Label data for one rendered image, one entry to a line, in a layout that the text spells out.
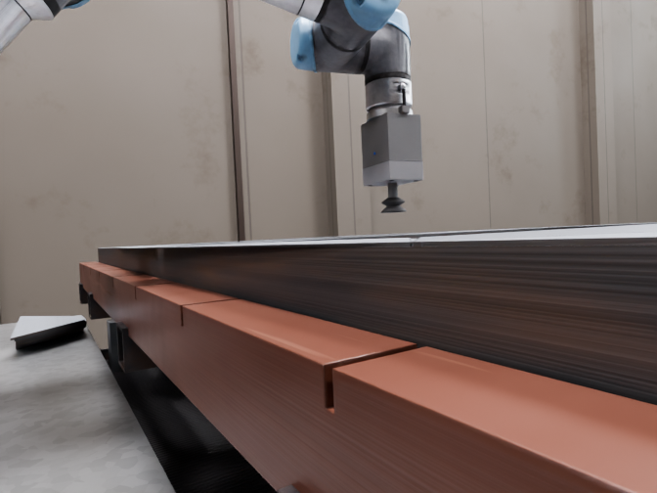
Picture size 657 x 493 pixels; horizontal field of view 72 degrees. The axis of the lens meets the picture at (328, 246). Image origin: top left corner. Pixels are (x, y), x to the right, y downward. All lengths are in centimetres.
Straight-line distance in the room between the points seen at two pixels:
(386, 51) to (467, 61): 403
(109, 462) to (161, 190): 288
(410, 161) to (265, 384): 57
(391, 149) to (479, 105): 405
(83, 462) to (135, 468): 5
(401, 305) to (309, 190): 339
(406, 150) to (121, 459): 55
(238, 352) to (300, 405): 6
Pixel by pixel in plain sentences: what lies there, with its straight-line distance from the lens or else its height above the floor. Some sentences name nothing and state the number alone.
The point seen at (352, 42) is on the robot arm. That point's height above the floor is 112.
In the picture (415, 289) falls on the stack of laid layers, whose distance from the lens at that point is 17.
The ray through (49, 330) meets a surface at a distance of 99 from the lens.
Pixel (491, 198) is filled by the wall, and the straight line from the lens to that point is 469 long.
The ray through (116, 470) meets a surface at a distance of 45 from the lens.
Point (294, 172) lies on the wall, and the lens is 353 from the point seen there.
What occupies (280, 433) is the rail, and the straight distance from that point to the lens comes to 19.
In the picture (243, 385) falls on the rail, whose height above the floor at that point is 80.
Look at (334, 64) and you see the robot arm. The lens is 73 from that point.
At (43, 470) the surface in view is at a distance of 49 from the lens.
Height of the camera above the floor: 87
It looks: 1 degrees down
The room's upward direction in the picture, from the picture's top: 3 degrees counter-clockwise
